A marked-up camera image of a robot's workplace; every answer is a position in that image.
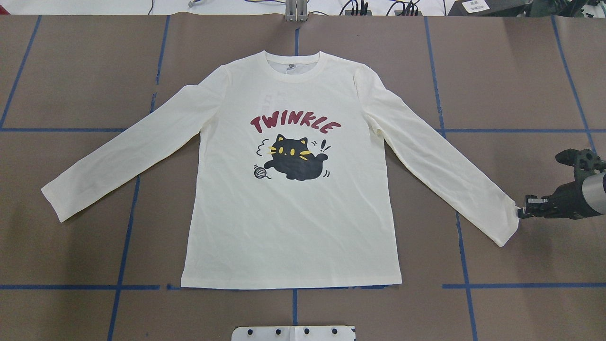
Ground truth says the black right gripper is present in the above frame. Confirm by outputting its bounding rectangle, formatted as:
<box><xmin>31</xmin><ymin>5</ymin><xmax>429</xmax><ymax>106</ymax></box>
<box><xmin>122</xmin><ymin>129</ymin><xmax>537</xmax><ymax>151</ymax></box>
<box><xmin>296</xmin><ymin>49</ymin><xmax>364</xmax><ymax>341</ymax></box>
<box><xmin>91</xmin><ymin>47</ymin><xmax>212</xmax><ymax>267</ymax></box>
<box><xmin>517</xmin><ymin>149</ymin><xmax>606</xmax><ymax>219</ymax></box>

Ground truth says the cream long-sleeve cat shirt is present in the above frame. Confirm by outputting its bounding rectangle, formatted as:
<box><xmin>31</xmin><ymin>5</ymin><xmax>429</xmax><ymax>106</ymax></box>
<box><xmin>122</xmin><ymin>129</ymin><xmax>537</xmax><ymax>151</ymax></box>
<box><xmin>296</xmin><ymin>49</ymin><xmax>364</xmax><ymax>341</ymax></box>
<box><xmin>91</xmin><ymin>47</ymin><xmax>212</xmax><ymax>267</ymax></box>
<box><xmin>41</xmin><ymin>51</ymin><xmax>519</xmax><ymax>290</ymax></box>

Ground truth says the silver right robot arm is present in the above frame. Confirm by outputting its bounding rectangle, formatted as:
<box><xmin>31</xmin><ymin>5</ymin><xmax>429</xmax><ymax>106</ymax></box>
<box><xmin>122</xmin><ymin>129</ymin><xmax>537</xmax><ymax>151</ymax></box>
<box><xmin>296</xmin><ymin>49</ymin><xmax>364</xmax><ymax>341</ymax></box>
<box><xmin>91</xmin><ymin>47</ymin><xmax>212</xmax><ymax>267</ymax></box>
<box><xmin>517</xmin><ymin>149</ymin><xmax>606</xmax><ymax>220</ymax></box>

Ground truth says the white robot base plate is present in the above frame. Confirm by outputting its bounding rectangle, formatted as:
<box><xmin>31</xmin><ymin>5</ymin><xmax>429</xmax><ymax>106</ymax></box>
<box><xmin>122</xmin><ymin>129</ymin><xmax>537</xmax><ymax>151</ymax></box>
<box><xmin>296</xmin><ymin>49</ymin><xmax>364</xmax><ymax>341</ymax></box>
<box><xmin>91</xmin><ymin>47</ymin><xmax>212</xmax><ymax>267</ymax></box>
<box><xmin>231</xmin><ymin>325</ymin><xmax>356</xmax><ymax>341</ymax></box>

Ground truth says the aluminium frame post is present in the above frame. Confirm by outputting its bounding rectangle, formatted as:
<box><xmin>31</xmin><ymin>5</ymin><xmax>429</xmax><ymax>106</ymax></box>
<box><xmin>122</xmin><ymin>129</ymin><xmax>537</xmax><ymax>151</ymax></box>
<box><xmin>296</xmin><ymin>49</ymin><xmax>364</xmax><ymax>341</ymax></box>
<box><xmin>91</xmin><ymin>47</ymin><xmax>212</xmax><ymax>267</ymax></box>
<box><xmin>285</xmin><ymin>0</ymin><xmax>309</xmax><ymax>22</ymax></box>

